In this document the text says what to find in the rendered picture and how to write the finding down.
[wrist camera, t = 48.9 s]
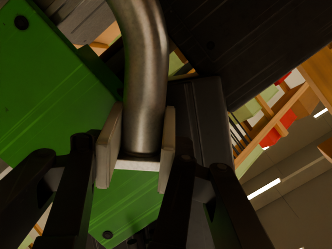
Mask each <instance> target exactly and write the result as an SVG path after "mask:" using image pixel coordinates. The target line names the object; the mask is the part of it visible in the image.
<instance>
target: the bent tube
mask: <svg viewBox="0 0 332 249"><path fill-rule="evenodd" d="M105 1H106V3H107V4H108V6H109V7H110V9H111V11H112V13H113V15H114V17H115V19H116V21H117V24H118V26H119V29H120V32H121V35H122V39H123V44H124V58H125V61H124V98H123V122H122V144H121V147H120V151H119V154H118V157H117V161H116V164H115V168H114V169H129V170H145V171H159V170H160V159H161V149H162V138H163V128H164V118H165V107H166V91H167V80H168V70H169V40H168V32H167V26H166V21H165V17H164V13H163V10H162V7H161V4H160V1H159V0H105Z"/></svg>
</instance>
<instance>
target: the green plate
mask: <svg viewBox="0 0 332 249"><path fill-rule="evenodd" d="M122 87H124V84H123V83H122V82H121V81H120V79H119V78H118V77H117V76H116V75H115V74H114V73H113V72H112V71H111V69H110V68H109V67H108V66H107V65H106V64H105V63H104V62H103V61H102V59H101V58H100V57H99V56H98V55H97V54H96V53H95V52H94V51H93V49H92V48H91V47H90V46H89V45H88V44H86V45H84V46H82V47H80V48H78V49H77V48H76V47H75V46H74V45H73V44H72V43H71V42H70V41H69V40H68V39H67V38H66V37H65V35H64V34H63V33H62V32H61V31H60V30H59V29H58V28H57V27H56V26H55V25H54V23H53V22H52V21H51V20H50V19H49V18H48V17H47V16H46V15H45V14H44V13H43V11H42V10H41V9H40V8H39V7H38V6H37V5H36V4H35V3H34V2H33V1H32V0H8V2H7V3H6V4H5V5H4V6H3V7H2V8H1V9H0V158H1V159H2V160H3V161H4V162H6V163H7V164H8V165H9V166H10V167H11V168H13V169H14V168H15V167H16V166H17V165H18V164H19V163H20V162H21V161H23V160H24V159H25V158H26V157H27V156H28V155H29V154H30V153H32V152H33V151H35V150H37V149H40V148H49V149H53V150H54V151H55V152H56V155H57V156H61V155H67V154H69V153H70V150H71V145H70V137H71V136H72V135H73V134H75V133H81V132H85V133H86V132H87V131H89V130H91V129H99V130H102V128H103V126H104V124H105V122H106V120H107V117H108V115H109V113H110V111H111V109H112V107H113V105H114V103H115V102H116V101H123V98H122V97H121V96H120V95H119V94H118V93H117V89H118V88H122ZM158 181H159V171H145V170H129V169H114V171H113V175H112V178H111V181H110V185H109V187H107V189H99V188H97V187H96V186H95V182H94V194H93V201H92V208H91V214H90V221H89V228H88V233H89V234H90V235H91V236H92V237H94V238H95V239H96V240H97V241H98V242H99V243H100V244H101V245H103V246H104V247H105V248H106V249H112V248H114V247H115V246H117V245H118V244H120V243H122V242H123V241H125V240H126V239H128V238H129V237H131V236H132V235H134V234H135V233H137V232H138V231H140V230H141V229H143V228H144V227H146V226H147V225H149V224H151V223H152V222H154V221H155V220H157V219H158V215H159V211H160V208H161V204H162V201H163V197H164V194H159V192H157V191H158Z"/></svg>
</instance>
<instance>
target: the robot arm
mask: <svg viewBox="0 0 332 249"><path fill-rule="evenodd" d="M122 122H123V101H116V102H115V103H114V105H113V107H112V109H111V111H110V113H109V115H108V117H107V120H106V122H105V124H104V126H103V128H102V130H99V129H91V130H89V131H87V132H86V133H85V132H81V133H75V134H73V135H72V136H71V137H70V145H71V150H70V153H69V154H67V155H61V156H57V155H56V152H55V151H54V150H53V149H49V148H40V149H37V150H35V151H33V152H32V153H30V154H29V155H28V156H27V157H26V158H25V159H24V160H23V161H21V162H20V163H19V164H18V165H17V166H16V167H15V168H14V169H12V170H11V171H10V172H9V173H8V174H7V175H6V176H5V177H3V178H2V179H1V180H0V249H18V247H19V246H20V245H21V243H22V242H23V241H24V239H25V238H26V237H27V235H28V234H29V232H30V231H31V230H32V228H33V227H34V226H35V224H36V223H37V222H38V220H39V219H40V218H41V216H42V215H43V214H44V212H45V211H46V210H47V208H48V207H49V206H50V204H51V203H52V202H53V204H52V207H51V210H50V212H49V215H48V218H47V221H46V224H45V227H44V230H43V233H42V236H37V237H36V239H35V241H34V244H33V247H32V249H85V247H86V241H87V234H88V228H89V221H90V214H91V208H92V201H93V194H94V182H95V186H96V187H97V188H99V189H107V187H109V185H110V181H111V178H112V175H113V171H114V168H115V164H116V161H117V157H118V154H119V151H120V147H121V144H122ZM157 192H159V194H164V197H163V201H162V204H161V208H160V211H159V215H158V219H157V222H156V226H155V230H154V233H153V236H152V240H151V241H150V242H149V243H148V247H147V249H186V243H187V235H188V228H189V220H190V212H191V204H192V200H195V201H198V202H201V203H203V208H204V212H205V215H206V218H207V222H208V226H209V229H210V232H211V236H212V239H213V242H214V246H215V249H275V247H274V245H273V243H272V242H271V240H270V238H269V236H268V234H267V232H266V230H265V229H264V227H263V225H262V223H261V221H260V219H259V217H258V215H257V214H256V212H255V210H254V208H253V206H252V204H251V202H250V201H249V199H248V197H247V195H246V193H245V191H244V189H243V188H242V186H241V184H240V182H239V180H238V178H237V176H236V174H235V173H234V171H233V169H232V168H231V167H230V166H228V165H227V164H224V163H212V164H211V165H210V166H209V168H208V167H204V166H201V165H199V164H198V163H197V159H196V158H195V157H194V149H193V141H192V140H191V139H190V138H189V137H183V136H175V108H174V106H167V107H166V108H165V118H164V128H163V138H162V149H161V159H160V170H159V181H158V191H157Z"/></svg>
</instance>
